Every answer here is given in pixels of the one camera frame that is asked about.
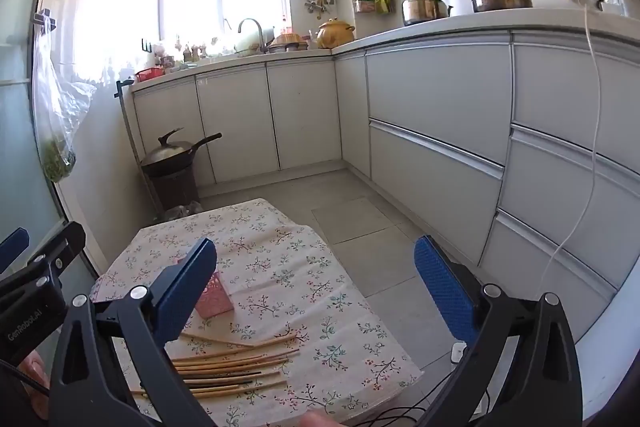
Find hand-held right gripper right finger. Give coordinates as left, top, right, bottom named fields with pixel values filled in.
left=414, top=235, right=583, bottom=427

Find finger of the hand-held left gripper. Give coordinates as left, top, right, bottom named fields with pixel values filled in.
left=0, top=228, right=30, bottom=274
left=30, top=222, right=87, bottom=275

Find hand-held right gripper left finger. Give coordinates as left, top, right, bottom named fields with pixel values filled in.
left=49, top=237, right=218, bottom=427

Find pink perforated chopstick holder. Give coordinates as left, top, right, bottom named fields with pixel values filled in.
left=172, top=257, right=235, bottom=319

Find bunch of chopsticks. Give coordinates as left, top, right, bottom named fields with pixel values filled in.
left=127, top=332, right=301, bottom=400

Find person's left hand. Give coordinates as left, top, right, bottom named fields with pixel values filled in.
left=19, top=350, right=51, bottom=401

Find person's right hand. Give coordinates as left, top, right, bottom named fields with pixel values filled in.
left=302, top=409, right=343, bottom=427

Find grey plastic bag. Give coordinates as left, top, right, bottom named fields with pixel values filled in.
left=162, top=201, right=205, bottom=222

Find clear bag of greens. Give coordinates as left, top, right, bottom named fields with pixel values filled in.
left=34, top=14, right=97, bottom=184

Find dark brown bucket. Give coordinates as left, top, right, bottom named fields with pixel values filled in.
left=149, top=164, right=202, bottom=214

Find floral tablecloth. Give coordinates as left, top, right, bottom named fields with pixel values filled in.
left=90, top=198, right=426, bottom=427

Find frosted glass door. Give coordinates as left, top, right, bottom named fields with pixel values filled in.
left=0, top=0, right=98, bottom=288

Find black wok with lid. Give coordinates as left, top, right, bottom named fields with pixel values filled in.
left=140, top=128, right=223, bottom=178

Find grey pole with black head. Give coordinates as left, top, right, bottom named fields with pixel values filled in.
left=114, top=78, right=168, bottom=220

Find red plastic basket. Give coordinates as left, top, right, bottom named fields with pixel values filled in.
left=134, top=67, right=167, bottom=84

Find grey kitchen base cabinets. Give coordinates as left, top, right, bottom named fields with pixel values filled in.
left=122, top=9, right=640, bottom=343

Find row of small jars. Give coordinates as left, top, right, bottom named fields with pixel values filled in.
left=152, top=36, right=221, bottom=70

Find pale green basin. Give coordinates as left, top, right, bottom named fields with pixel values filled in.
left=232, top=32, right=266, bottom=58

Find steel sink faucet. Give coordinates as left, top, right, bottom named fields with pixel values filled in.
left=237, top=18, right=269, bottom=54

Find brown woven basket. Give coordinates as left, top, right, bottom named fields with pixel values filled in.
left=270, top=32, right=307, bottom=54

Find yellow clay pot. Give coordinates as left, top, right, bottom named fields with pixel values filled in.
left=316, top=18, right=357, bottom=49

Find steel kettle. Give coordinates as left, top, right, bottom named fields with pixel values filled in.
left=401, top=0, right=453, bottom=26

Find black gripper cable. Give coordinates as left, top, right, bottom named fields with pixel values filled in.
left=0, top=357, right=51, bottom=397

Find white hanging cable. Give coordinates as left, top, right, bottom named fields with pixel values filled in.
left=542, top=2, right=602, bottom=303

